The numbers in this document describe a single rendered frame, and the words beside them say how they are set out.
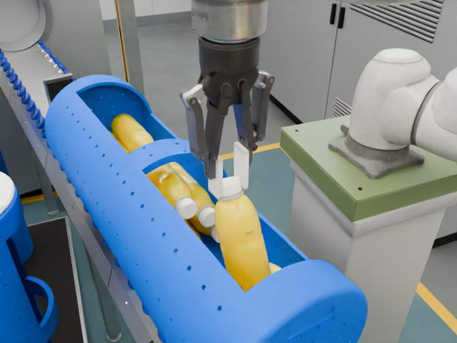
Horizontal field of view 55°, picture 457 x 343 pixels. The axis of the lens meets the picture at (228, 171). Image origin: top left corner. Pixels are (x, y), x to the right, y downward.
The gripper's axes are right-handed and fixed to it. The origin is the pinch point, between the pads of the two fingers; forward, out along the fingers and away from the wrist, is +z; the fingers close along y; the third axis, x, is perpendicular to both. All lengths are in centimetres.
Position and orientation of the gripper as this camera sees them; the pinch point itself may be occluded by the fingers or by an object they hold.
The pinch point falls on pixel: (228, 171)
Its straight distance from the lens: 64.9
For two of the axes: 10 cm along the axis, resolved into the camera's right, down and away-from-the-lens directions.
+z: 0.0, 8.2, 5.7
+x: 5.4, 4.8, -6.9
